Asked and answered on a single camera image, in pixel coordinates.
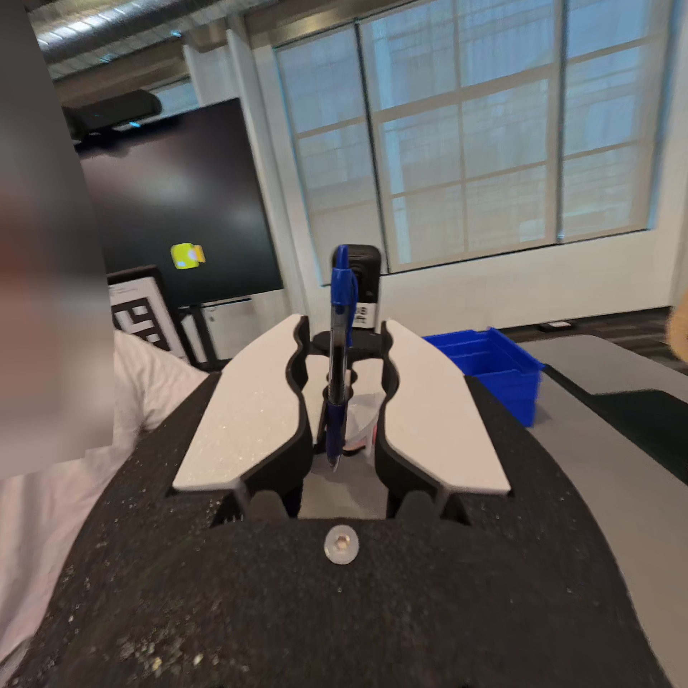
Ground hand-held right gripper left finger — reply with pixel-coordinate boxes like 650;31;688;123
171;313;314;518

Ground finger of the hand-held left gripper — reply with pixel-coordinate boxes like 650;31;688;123
302;370;330;432
345;365;385;428

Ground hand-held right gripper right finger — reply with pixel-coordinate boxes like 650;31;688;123
374;318;512;518

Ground blue retractable pen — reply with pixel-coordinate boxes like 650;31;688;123
324;244;359;474

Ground blue plastic bin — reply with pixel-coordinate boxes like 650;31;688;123
421;326;545;429

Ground white cabinet black legs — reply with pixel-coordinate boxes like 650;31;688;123
179;297;254;373

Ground black white marker board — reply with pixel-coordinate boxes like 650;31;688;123
106;264;190;365

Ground large grid window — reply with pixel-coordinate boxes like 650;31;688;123
273;0;675;274

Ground black video bar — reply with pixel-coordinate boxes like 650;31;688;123
61;89;163;136

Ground large black wall screen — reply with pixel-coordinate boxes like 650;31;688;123
77;97;285;311

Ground silver ceiling duct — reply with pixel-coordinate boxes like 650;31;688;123
29;0;232;65

